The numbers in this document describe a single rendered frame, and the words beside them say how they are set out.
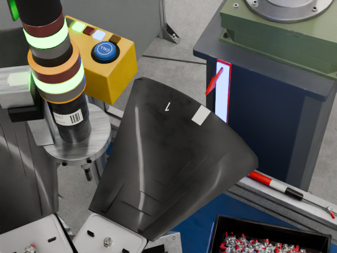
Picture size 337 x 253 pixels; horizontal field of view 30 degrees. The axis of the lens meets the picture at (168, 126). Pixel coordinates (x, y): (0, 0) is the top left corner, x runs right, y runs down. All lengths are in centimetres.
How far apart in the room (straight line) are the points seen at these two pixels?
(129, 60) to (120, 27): 107
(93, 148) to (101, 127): 3
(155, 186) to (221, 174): 10
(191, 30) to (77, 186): 85
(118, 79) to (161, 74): 134
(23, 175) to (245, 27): 70
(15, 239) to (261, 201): 63
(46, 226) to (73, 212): 146
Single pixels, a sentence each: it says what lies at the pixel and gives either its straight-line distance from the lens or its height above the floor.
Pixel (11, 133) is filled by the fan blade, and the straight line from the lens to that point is 76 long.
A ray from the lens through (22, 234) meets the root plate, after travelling 80.
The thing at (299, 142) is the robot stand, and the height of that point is 70.
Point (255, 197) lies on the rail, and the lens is 129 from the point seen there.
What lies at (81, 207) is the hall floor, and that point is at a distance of 224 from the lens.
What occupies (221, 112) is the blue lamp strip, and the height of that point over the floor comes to 106.
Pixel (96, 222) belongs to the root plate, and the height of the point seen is 118.
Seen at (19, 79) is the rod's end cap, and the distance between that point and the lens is 56.
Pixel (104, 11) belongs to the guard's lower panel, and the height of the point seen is 46.
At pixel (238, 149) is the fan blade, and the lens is 95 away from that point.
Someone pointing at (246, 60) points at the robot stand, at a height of 93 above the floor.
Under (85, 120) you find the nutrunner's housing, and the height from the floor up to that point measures 148.
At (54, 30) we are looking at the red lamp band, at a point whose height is 161.
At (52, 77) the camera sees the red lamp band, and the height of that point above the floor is 156.
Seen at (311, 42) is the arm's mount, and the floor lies 102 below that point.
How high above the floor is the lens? 196
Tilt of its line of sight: 55 degrees down
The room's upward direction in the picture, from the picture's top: 4 degrees counter-clockwise
